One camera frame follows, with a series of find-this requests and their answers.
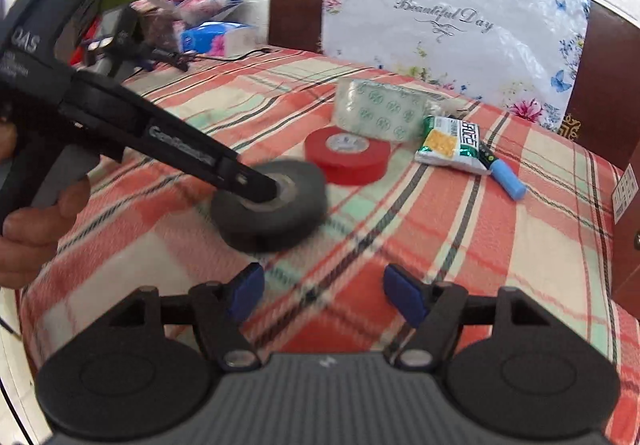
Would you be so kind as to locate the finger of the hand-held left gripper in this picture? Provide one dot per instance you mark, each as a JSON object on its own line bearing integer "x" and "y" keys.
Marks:
{"x": 252, "y": 185}

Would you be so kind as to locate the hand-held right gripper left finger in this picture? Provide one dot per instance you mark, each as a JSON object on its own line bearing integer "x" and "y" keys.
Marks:
{"x": 246, "y": 292}

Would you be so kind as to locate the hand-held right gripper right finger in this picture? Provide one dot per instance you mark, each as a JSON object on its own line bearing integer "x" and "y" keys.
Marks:
{"x": 404, "y": 295}

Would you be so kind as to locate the black tape roll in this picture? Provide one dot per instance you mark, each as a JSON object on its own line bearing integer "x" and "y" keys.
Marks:
{"x": 300, "y": 207}

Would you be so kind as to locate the green patterned tissue pack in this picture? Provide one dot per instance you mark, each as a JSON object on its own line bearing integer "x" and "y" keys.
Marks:
{"x": 385, "y": 110}

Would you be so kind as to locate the green white snack packet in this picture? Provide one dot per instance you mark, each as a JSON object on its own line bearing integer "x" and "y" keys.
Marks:
{"x": 450, "y": 145}

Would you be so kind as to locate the brown cardboard box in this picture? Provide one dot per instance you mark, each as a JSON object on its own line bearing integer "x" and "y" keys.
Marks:
{"x": 627, "y": 255}

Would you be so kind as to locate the person's left hand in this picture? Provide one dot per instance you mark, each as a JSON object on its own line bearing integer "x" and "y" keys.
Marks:
{"x": 40, "y": 225}

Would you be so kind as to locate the red tape roll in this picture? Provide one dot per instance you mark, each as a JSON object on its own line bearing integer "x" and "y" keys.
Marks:
{"x": 350, "y": 165}

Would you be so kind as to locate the blue tissue box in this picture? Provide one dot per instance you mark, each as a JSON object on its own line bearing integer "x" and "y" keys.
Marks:
{"x": 220, "y": 39}

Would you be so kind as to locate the pink packet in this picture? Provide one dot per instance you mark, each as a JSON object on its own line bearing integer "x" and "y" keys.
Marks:
{"x": 207, "y": 2}

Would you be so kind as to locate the small clear bag white beads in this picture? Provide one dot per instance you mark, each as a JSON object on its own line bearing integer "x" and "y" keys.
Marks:
{"x": 447, "y": 106}

